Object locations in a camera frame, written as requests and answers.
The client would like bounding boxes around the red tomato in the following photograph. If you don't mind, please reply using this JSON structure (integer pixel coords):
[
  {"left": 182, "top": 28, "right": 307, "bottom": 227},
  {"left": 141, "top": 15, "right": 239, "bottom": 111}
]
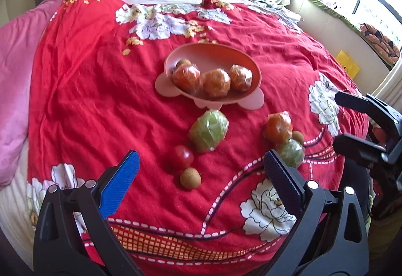
[{"left": 170, "top": 145, "right": 194, "bottom": 170}]

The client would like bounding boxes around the grey white crumpled cloth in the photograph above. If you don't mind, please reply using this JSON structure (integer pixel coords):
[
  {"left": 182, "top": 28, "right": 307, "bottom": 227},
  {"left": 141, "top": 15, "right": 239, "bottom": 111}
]
[{"left": 251, "top": 0, "right": 302, "bottom": 27}]

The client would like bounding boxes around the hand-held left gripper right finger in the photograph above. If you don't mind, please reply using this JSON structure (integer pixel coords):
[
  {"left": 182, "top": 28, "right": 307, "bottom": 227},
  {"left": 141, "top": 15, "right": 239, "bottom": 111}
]
[{"left": 261, "top": 150, "right": 369, "bottom": 276}]

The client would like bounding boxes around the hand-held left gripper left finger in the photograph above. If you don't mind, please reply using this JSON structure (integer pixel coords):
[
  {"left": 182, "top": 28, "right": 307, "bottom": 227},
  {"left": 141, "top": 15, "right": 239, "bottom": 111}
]
[{"left": 33, "top": 150, "right": 142, "bottom": 276}]

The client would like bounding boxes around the orange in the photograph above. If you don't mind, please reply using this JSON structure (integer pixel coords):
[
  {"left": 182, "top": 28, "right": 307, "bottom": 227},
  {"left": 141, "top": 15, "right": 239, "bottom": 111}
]
[
  {"left": 229, "top": 64, "right": 253, "bottom": 92},
  {"left": 172, "top": 64, "right": 201, "bottom": 93},
  {"left": 202, "top": 69, "right": 231, "bottom": 98},
  {"left": 263, "top": 111, "right": 293, "bottom": 143}
]

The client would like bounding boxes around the orange floral cushion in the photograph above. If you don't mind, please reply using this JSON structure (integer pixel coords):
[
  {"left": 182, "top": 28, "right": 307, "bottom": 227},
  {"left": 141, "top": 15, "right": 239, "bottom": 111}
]
[{"left": 360, "top": 23, "right": 401, "bottom": 64}]

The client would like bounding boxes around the pink quilt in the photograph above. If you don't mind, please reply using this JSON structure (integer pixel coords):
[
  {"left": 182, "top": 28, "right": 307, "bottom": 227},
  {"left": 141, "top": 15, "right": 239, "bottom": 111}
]
[{"left": 0, "top": 0, "right": 126, "bottom": 187}]

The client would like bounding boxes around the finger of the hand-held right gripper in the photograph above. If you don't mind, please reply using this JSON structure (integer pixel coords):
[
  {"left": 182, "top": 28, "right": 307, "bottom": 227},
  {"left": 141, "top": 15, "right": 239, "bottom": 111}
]
[
  {"left": 332, "top": 133, "right": 394, "bottom": 165},
  {"left": 334, "top": 91, "right": 402, "bottom": 132}
]

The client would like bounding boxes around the pink plastic bowl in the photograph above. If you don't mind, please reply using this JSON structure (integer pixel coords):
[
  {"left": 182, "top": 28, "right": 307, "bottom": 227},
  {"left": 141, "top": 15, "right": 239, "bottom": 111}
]
[{"left": 155, "top": 42, "right": 265, "bottom": 110}]

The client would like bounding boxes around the white ribbed bed sheet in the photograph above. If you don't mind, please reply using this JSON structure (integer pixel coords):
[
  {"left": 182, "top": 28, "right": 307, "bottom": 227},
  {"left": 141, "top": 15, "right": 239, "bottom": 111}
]
[{"left": 0, "top": 138, "right": 43, "bottom": 253}]

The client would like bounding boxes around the green citrus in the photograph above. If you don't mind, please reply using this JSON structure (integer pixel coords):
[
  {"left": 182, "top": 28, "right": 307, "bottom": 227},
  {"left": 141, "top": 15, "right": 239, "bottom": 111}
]
[
  {"left": 276, "top": 139, "right": 305, "bottom": 169},
  {"left": 188, "top": 109, "right": 230, "bottom": 153}
]

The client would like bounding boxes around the green window seat mat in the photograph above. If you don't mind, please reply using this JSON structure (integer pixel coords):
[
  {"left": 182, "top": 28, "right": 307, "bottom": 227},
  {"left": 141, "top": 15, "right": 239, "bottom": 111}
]
[{"left": 295, "top": 0, "right": 396, "bottom": 71}]

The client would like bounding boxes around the red floral blanket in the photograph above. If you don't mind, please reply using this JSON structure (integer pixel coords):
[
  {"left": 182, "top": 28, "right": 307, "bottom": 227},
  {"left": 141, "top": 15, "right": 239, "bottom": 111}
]
[{"left": 27, "top": 0, "right": 369, "bottom": 276}]

